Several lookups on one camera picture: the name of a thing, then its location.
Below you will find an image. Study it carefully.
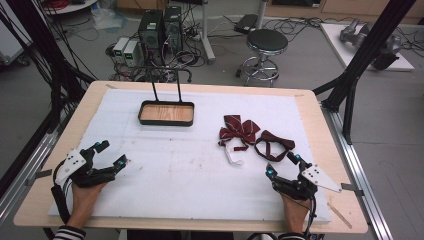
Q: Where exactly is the metal clamp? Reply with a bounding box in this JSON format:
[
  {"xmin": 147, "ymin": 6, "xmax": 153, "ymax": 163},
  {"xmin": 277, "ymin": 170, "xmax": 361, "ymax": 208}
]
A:
[
  {"xmin": 340, "ymin": 182, "xmax": 365, "ymax": 197},
  {"xmin": 25, "ymin": 168, "xmax": 54, "ymax": 187}
]

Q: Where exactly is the white foam mat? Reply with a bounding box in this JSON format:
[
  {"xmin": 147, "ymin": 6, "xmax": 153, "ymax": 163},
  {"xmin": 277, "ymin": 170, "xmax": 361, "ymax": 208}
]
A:
[{"xmin": 48, "ymin": 88, "xmax": 333, "ymax": 224}]

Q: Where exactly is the tangle of floor cables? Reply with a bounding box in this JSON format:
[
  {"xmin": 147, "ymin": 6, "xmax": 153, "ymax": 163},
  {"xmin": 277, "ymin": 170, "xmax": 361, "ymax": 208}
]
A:
[{"xmin": 105, "ymin": 6, "xmax": 207, "ymax": 83}]

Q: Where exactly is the grey table leg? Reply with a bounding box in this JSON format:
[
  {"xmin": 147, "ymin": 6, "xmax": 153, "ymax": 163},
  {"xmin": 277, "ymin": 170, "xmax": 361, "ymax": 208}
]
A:
[{"xmin": 199, "ymin": 0, "xmax": 217, "ymax": 65}]

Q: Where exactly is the white floor board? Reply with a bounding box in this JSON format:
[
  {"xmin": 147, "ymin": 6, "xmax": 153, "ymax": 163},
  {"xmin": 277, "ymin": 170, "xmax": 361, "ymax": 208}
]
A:
[{"xmin": 319, "ymin": 22, "xmax": 416, "ymax": 72}]

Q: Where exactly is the left hand-held gripper cable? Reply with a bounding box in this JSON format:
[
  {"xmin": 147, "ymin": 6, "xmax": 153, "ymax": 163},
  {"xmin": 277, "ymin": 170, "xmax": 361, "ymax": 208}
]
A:
[{"xmin": 49, "ymin": 159, "xmax": 73, "ymax": 225}]

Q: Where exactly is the plain dark red bow tie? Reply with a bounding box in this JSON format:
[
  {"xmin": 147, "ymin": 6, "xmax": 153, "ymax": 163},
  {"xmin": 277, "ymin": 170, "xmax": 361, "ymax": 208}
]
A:
[{"xmin": 253, "ymin": 129, "xmax": 297, "ymax": 163}]

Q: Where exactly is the striped dark red bow tie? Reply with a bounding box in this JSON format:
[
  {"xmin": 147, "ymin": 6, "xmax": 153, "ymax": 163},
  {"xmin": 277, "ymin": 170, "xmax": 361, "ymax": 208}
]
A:
[{"xmin": 218, "ymin": 114, "xmax": 262, "ymax": 167}]

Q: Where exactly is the black computer tower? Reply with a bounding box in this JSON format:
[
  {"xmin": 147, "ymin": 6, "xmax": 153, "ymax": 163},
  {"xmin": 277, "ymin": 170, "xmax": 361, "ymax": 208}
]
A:
[
  {"xmin": 137, "ymin": 9, "xmax": 165, "ymax": 64},
  {"xmin": 162, "ymin": 5, "xmax": 184, "ymax": 54}
]

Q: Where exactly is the flat black box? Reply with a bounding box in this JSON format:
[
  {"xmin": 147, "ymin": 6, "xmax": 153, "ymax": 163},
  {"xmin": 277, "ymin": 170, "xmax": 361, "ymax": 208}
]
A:
[{"xmin": 233, "ymin": 13, "xmax": 260, "ymax": 35}]

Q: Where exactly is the white power supply box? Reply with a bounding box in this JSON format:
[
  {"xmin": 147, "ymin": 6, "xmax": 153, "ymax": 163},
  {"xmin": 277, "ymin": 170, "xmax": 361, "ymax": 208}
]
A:
[
  {"xmin": 122, "ymin": 40, "xmax": 140, "ymax": 68},
  {"xmin": 112, "ymin": 36, "xmax": 131, "ymax": 59}
]

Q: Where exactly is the black frame post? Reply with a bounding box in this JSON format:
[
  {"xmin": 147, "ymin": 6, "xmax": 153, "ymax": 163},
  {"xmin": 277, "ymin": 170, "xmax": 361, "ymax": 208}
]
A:
[
  {"xmin": 0, "ymin": 0, "xmax": 98, "ymax": 198},
  {"xmin": 312, "ymin": 0, "xmax": 418, "ymax": 146}
]

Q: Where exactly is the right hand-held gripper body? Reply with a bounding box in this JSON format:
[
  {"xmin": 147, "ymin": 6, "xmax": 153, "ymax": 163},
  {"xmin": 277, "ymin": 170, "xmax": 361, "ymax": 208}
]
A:
[{"xmin": 272, "ymin": 160, "xmax": 343, "ymax": 202}]

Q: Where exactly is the aluminium rail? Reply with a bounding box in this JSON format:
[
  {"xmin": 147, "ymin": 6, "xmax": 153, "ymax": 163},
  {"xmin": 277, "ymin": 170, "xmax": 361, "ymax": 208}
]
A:
[
  {"xmin": 320, "ymin": 101, "xmax": 395, "ymax": 240},
  {"xmin": 0, "ymin": 131, "xmax": 58, "ymax": 225}
]

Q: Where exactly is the black round stool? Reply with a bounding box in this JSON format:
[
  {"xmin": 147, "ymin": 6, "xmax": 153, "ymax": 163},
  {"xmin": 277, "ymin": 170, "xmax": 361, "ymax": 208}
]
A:
[{"xmin": 235, "ymin": 28, "xmax": 290, "ymax": 89}]

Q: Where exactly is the black rack with wooden tray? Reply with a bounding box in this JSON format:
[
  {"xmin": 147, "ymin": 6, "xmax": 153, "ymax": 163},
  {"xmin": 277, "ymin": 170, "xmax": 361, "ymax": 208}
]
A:
[{"xmin": 133, "ymin": 65, "xmax": 196, "ymax": 127}]

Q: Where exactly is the person's right hand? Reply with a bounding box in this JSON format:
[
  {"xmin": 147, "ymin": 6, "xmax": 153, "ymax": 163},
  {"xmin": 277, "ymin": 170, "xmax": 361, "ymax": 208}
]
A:
[{"xmin": 280, "ymin": 193, "xmax": 313, "ymax": 235}]

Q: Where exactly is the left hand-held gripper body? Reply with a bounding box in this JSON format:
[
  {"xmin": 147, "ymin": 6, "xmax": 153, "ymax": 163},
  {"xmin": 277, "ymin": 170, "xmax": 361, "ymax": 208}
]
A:
[{"xmin": 54, "ymin": 147, "xmax": 117, "ymax": 189}]

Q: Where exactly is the right hand-held gripper cable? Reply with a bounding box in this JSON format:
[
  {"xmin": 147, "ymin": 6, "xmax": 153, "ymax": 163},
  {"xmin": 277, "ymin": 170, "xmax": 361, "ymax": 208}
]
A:
[{"xmin": 301, "ymin": 195, "xmax": 318, "ymax": 240}]

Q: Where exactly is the thin wooden stick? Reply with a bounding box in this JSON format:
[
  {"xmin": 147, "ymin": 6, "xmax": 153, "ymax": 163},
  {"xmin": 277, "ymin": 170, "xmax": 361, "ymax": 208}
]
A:
[{"xmin": 327, "ymin": 202, "xmax": 354, "ymax": 230}]

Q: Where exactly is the clear plastic bag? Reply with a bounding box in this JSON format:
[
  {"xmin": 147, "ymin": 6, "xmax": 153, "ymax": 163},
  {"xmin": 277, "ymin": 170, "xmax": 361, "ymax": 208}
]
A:
[{"xmin": 90, "ymin": 7, "xmax": 129, "ymax": 32}]

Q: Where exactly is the hand-held gripper cable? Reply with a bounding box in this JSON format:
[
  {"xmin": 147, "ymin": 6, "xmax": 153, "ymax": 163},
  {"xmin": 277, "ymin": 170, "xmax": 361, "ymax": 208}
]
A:
[
  {"xmin": 301, "ymin": 195, "xmax": 318, "ymax": 240},
  {"xmin": 49, "ymin": 159, "xmax": 73, "ymax": 225}
]

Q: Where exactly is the person's left hand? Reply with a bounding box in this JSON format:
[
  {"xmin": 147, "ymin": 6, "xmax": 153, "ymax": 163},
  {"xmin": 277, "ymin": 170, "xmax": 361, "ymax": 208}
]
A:
[{"xmin": 65, "ymin": 181, "xmax": 108, "ymax": 231}]

